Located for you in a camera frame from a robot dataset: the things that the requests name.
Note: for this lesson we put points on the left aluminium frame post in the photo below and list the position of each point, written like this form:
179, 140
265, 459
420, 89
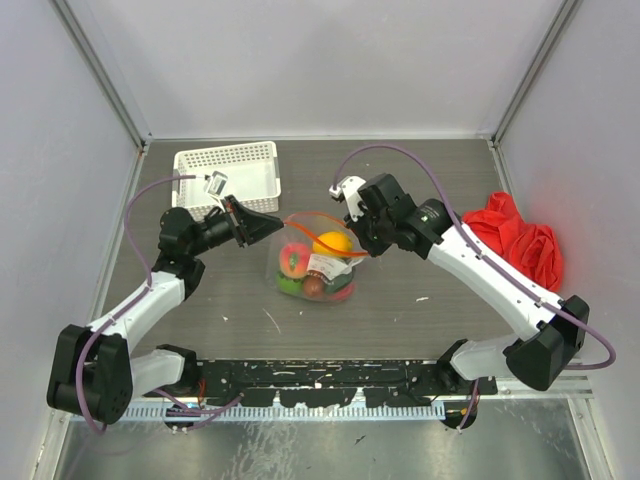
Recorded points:
83, 26

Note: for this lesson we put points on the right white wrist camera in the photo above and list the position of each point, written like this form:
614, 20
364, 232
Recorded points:
347, 191

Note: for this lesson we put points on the aluminium frame post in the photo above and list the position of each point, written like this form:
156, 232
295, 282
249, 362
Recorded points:
559, 23
83, 26

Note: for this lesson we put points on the green toy watermelon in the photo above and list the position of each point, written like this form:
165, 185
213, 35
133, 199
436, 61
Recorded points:
289, 286

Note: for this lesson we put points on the dark green avocado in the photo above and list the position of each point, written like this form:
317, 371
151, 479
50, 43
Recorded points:
338, 283

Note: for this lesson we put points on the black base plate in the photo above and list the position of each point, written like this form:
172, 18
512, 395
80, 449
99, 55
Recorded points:
319, 384

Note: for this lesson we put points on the clear zip top bag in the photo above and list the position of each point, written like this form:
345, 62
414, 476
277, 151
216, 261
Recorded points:
304, 227

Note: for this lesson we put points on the right aluminium frame post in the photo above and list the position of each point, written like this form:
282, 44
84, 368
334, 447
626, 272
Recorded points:
559, 23

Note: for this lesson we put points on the white plastic basket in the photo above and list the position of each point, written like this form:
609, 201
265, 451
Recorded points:
252, 168

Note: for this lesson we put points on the yellow lemon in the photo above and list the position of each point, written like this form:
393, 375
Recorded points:
333, 243

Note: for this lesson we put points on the red cloth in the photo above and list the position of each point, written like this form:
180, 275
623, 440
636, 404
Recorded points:
532, 249

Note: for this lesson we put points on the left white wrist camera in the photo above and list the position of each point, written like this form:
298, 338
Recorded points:
211, 187

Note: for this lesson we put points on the red apple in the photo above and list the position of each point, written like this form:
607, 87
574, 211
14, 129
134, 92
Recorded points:
342, 294

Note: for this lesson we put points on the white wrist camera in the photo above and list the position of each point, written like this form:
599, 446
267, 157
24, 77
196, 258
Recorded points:
347, 191
211, 187

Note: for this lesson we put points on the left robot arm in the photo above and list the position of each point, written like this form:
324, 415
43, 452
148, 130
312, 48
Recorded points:
93, 373

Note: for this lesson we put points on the pink yellow peach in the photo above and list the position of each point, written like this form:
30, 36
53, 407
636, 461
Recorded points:
293, 260

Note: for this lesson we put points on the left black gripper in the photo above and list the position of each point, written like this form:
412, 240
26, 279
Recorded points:
247, 226

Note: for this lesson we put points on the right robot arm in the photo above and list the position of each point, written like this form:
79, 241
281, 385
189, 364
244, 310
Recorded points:
547, 330

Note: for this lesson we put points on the white slotted cable duct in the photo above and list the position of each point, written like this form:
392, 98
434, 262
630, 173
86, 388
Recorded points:
357, 411

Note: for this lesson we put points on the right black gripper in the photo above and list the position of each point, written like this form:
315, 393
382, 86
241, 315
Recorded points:
375, 249

